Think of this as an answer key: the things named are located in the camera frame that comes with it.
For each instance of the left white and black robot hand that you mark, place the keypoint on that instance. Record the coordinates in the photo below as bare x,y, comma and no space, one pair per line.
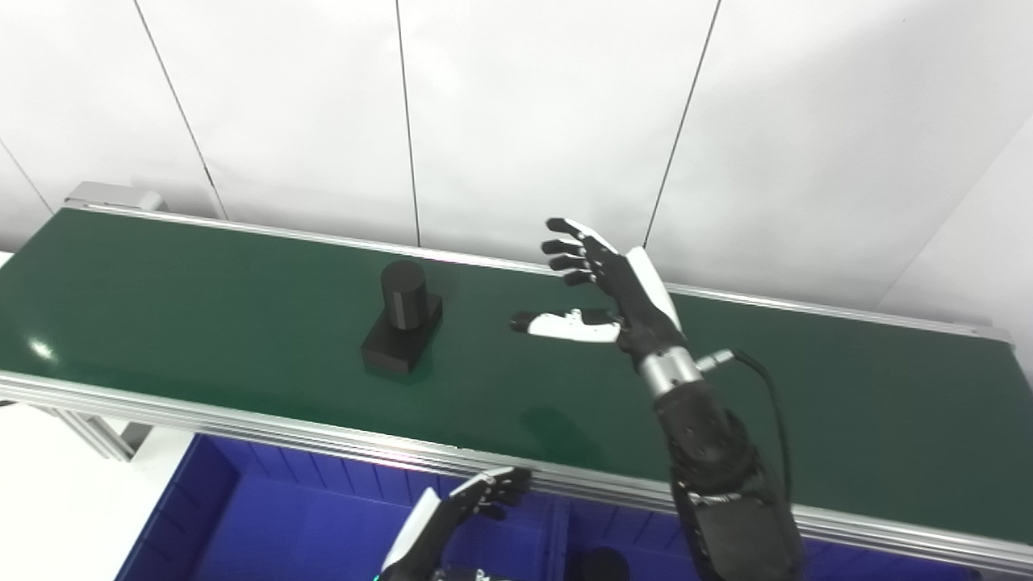
428,524

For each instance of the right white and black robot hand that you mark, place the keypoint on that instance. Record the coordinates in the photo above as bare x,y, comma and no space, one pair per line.
633,303

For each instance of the black cylinder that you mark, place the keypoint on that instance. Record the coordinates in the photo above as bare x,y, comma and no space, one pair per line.
399,323

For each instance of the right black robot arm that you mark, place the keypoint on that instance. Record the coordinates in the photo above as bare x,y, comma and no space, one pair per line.
726,484

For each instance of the blue plastic bin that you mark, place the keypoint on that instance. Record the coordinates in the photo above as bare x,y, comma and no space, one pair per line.
847,565
282,524

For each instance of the green conveyor belt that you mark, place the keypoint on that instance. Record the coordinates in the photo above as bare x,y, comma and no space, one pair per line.
242,323

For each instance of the aluminium conveyor leg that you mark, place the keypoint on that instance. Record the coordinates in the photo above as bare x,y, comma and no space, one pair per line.
101,432

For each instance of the grey conveyor motor housing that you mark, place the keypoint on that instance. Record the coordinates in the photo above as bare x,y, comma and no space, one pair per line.
121,196

